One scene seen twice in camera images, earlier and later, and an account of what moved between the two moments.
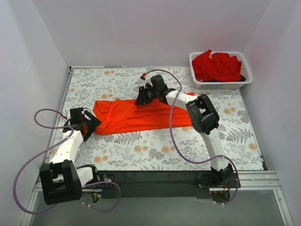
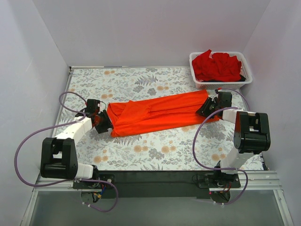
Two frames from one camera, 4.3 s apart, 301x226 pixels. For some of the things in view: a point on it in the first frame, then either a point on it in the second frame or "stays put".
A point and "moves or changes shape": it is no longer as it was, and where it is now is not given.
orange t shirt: [116, 115] moves or changes shape
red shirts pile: [221, 67] stays put
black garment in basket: [241, 79] stays put
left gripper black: [91, 125] -> [102, 120]
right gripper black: [141, 97] -> [208, 107]
